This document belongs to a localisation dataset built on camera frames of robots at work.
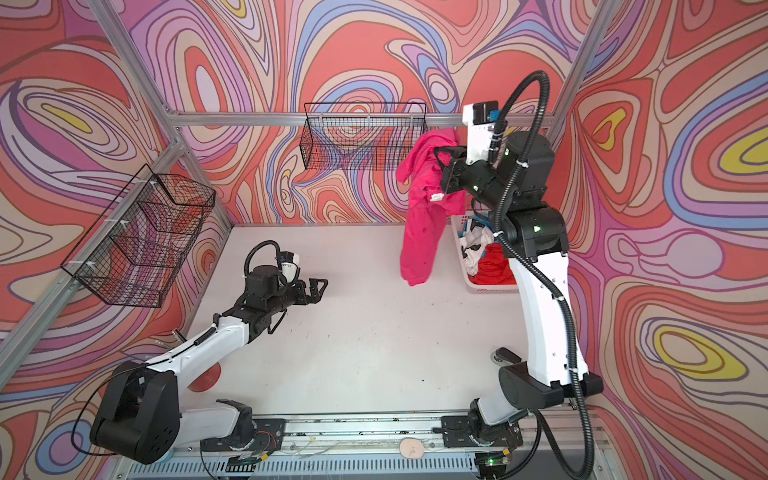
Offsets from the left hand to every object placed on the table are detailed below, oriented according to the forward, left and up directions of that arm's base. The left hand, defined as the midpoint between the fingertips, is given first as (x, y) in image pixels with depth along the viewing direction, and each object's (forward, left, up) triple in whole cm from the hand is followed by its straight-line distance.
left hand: (320, 280), depth 86 cm
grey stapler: (-19, -52, -11) cm, 56 cm away
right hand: (+2, -30, +39) cm, 49 cm away
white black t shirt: (+20, -51, -7) cm, 55 cm away
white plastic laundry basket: (+30, -47, -8) cm, 57 cm away
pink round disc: (-40, -25, -12) cm, 49 cm away
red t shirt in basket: (+9, -55, -6) cm, 56 cm away
